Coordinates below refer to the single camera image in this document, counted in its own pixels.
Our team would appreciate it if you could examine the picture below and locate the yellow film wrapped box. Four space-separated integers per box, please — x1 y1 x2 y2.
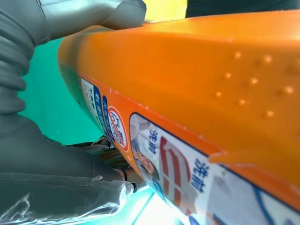
143 0 188 23

